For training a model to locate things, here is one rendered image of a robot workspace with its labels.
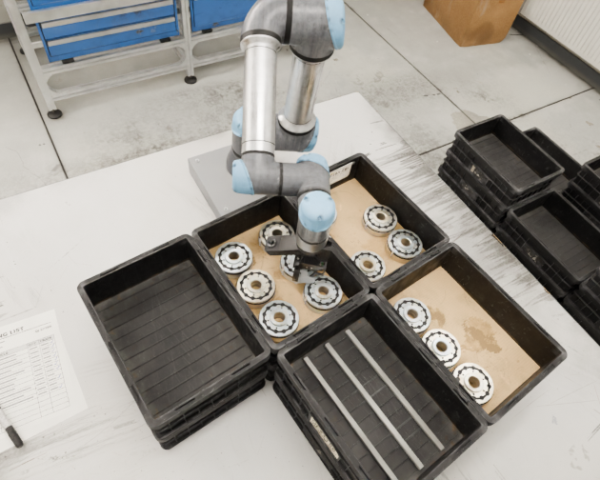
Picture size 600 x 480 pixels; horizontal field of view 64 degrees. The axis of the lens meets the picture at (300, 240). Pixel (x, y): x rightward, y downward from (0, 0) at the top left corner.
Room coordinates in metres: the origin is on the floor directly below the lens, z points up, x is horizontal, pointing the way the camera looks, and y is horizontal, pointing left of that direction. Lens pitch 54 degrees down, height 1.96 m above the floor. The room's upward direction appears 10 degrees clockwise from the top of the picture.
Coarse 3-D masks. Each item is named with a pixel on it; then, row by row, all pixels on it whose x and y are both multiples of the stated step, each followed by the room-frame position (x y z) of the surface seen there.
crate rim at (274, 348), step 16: (240, 208) 0.82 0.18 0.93; (208, 224) 0.74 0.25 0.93; (208, 256) 0.64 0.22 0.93; (336, 256) 0.71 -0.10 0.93; (224, 272) 0.60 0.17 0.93; (352, 272) 0.68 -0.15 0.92; (368, 288) 0.64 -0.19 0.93; (240, 304) 0.53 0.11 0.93; (256, 320) 0.49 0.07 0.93; (320, 320) 0.52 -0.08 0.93; (272, 352) 0.43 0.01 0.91
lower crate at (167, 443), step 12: (252, 384) 0.38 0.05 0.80; (264, 384) 0.42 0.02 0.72; (240, 396) 0.37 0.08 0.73; (216, 408) 0.31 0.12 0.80; (228, 408) 0.34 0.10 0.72; (192, 420) 0.27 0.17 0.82; (204, 420) 0.30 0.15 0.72; (180, 432) 0.26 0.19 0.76; (192, 432) 0.27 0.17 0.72; (168, 444) 0.23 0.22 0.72
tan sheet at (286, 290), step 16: (240, 240) 0.78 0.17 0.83; (256, 240) 0.79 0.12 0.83; (256, 256) 0.73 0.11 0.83; (272, 256) 0.74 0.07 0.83; (272, 272) 0.69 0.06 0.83; (320, 272) 0.72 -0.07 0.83; (256, 288) 0.63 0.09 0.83; (288, 288) 0.65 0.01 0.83; (304, 304) 0.61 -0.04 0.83; (304, 320) 0.56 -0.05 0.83
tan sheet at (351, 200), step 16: (336, 192) 1.03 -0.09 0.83; (352, 192) 1.04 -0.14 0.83; (368, 192) 1.05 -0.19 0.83; (336, 208) 0.96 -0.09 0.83; (352, 208) 0.97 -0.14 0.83; (336, 224) 0.90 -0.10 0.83; (352, 224) 0.91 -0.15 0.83; (336, 240) 0.84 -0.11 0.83; (352, 240) 0.85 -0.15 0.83; (368, 240) 0.86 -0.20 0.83; (384, 240) 0.87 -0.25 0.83; (384, 256) 0.81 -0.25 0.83
